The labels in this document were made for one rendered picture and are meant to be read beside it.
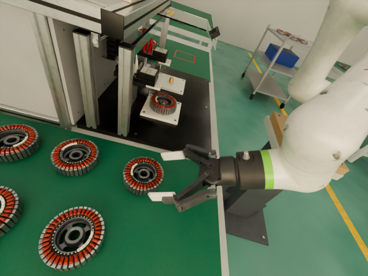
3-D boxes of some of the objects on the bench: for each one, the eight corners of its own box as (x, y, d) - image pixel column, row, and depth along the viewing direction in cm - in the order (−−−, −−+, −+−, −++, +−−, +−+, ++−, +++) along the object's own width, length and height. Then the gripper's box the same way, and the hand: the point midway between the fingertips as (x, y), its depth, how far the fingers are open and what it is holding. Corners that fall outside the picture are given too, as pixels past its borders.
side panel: (75, 125, 59) (52, 13, 37) (70, 131, 57) (42, 15, 35) (-16, 102, 56) (-99, -35, 34) (-25, 107, 53) (-120, -36, 32)
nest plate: (185, 81, 98) (185, 80, 98) (182, 95, 87) (183, 92, 87) (159, 74, 97) (159, 72, 96) (153, 86, 86) (153, 84, 85)
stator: (165, 168, 56) (167, 161, 53) (156, 200, 48) (159, 194, 45) (131, 159, 55) (131, 151, 53) (116, 190, 47) (116, 183, 44)
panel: (134, 56, 104) (139, -6, 84) (74, 125, 56) (52, 17, 36) (133, 56, 104) (137, -7, 84) (71, 124, 56) (46, 15, 36)
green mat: (208, 52, 157) (208, 52, 157) (210, 82, 112) (210, 82, 112) (102, 17, 146) (102, 17, 146) (57, 35, 101) (57, 35, 101)
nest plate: (180, 104, 81) (181, 102, 80) (177, 125, 70) (177, 122, 69) (148, 96, 79) (149, 93, 78) (139, 115, 68) (139, 112, 67)
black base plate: (207, 82, 111) (208, 79, 109) (210, 161, 64) (212, 157, 62) (133, 60, 105) (134, 56, 104) (77, 127, 58) (76, 122, 57)
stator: (107, 162, 52) (107, 154, 49) (67, 185, 44) (64, 177, 42) (85, 140, 55) (84, 131, 53) (45, 157, 48) (41, 149, 45)
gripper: (231, 127, 50) (162, 135, 56) (241, 212, 32) (136, 211, 37) (233, 146, 55) (169, 151, 61) (242, 229, 36) (149, 226, 42)
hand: (160, 174), depth 49 cm, fingers open, 13 cm apart
